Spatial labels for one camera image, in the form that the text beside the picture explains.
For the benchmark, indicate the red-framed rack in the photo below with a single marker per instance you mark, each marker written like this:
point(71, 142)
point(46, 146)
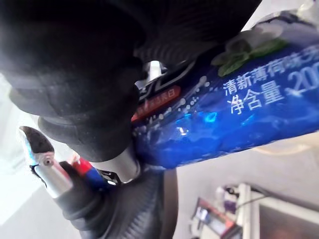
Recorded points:
point(211, 219)

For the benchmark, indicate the blue toothpaste tube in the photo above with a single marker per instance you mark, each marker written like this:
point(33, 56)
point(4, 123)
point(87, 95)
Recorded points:
point(224, 112)

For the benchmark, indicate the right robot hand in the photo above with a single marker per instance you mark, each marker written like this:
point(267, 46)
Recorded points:
point(69, 62)

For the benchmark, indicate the purple bottle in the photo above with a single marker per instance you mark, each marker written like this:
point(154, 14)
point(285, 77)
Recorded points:
point(230, 201)

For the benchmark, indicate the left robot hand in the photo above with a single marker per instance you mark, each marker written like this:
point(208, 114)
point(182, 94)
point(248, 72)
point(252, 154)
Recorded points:
point(129, 211)

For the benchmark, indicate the white-framed dark cabinet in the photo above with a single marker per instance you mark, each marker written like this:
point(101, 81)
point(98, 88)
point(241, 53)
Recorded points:
point(286, 221)

